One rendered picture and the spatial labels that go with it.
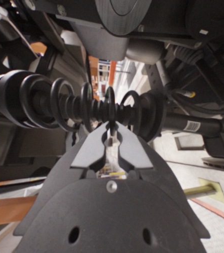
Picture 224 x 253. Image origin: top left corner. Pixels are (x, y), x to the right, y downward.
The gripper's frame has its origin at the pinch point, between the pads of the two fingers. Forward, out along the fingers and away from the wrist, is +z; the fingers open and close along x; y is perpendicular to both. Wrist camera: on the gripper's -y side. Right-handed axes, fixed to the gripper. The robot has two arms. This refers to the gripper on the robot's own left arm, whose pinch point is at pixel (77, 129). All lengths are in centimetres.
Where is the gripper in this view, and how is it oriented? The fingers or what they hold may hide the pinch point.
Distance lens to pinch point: 21.8
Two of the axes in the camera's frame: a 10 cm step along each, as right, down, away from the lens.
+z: 1.5, -9.2, -3.6
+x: 9.8, 1.8, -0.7
